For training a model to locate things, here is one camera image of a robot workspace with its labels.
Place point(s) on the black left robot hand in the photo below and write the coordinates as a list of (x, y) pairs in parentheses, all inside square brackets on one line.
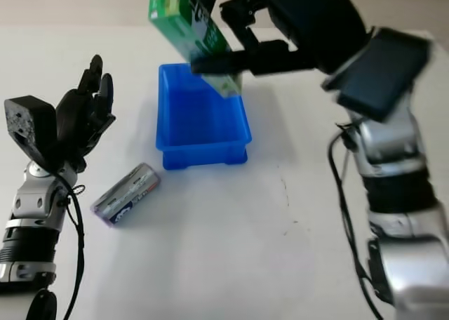
[(73, 123)]

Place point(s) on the green toothpaste box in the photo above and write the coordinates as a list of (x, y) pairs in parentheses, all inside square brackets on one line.
[(172, 18)]

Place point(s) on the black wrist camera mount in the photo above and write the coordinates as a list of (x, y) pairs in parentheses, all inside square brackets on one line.
[(382, 74), (29, 127)]

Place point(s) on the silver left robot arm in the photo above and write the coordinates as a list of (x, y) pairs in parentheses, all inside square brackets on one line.
[(31, 200)]

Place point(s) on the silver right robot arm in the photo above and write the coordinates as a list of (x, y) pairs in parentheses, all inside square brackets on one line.
[(396, 179)]

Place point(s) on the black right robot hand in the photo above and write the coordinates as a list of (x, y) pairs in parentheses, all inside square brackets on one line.
[(315, 21)]

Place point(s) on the blue plastic tray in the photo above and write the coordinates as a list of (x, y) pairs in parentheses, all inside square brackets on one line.
[(201, 123)]

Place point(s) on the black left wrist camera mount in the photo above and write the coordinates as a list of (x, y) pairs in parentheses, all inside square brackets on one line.
[(29, 127)]

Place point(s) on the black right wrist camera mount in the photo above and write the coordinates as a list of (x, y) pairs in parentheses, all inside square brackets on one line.
[(382, 74)]

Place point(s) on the silver purple pack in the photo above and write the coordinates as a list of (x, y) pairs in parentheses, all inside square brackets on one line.
[(126, 195)]

